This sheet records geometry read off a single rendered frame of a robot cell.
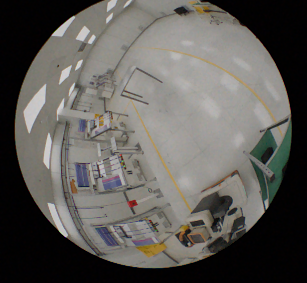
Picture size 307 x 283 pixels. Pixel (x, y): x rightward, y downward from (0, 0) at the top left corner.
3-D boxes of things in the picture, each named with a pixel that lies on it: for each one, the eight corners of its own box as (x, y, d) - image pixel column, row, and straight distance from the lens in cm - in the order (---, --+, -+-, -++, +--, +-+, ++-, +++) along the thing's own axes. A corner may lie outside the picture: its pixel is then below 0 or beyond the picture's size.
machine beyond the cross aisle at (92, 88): (116, 80, 640) (89, 72, 624) (117, 84, 564) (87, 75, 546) (108, 97, 687) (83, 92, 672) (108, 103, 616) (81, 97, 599)
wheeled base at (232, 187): (213, 213, 195) (209, 222, 177) (201, 190, 169) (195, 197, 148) (247, 196, 179) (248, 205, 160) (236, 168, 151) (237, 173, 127)
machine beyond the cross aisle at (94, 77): (114, 74, 778) (93, 68, 765) (115, 77, 699) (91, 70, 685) (107, 89, 816) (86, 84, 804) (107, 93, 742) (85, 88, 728)
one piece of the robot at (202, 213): (214, 215, 179) (188, 252, 131) (203, 194, 155) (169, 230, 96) (232, 208, 169) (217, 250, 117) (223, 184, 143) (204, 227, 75)
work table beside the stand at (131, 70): (163, 82, 239) (135, 67, 200) (148, 104, 248) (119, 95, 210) (154, 77, 276) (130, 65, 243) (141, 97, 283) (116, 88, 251)
